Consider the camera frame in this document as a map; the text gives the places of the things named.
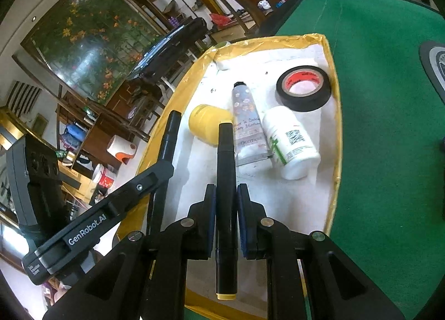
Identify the white keyboard stand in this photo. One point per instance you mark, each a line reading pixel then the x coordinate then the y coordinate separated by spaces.
pixel 167 84

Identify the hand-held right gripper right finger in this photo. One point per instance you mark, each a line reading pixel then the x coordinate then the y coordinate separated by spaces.
pixel 243 215

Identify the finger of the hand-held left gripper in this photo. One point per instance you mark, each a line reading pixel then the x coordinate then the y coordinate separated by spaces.
pixel 153 175

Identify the wooden shelf cabinet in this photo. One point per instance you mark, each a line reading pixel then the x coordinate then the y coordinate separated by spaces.
pixel 92 148

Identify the red plastic bag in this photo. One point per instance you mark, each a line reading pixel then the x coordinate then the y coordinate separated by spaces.
pixel 220 18

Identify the round table control panel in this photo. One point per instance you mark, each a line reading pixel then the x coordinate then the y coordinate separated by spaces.
pixel 433 62

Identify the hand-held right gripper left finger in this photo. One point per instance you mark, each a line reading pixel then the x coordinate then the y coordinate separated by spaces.
pixel 210 215

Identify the black tape roll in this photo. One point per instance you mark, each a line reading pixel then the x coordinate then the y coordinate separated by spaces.
pixel 302 105

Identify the white pill bottle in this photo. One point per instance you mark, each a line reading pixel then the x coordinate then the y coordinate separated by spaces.
pixel 299 163

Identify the white orange appliance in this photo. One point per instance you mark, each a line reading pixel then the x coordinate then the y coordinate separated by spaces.
pixel 118 146

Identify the yellow round jar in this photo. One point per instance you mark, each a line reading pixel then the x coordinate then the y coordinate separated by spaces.
pixel 205 123

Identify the floral hand cream tube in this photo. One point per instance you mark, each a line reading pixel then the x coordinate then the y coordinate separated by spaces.
pixel 247 122

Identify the black marker yellow cap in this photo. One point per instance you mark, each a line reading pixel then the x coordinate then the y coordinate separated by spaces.
pixel 226 167

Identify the white box with yellow liner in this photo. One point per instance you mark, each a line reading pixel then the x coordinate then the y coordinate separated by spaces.
pixel 313 202

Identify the framed flower painting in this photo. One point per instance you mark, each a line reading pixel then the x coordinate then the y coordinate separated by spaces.
pixel 97 38

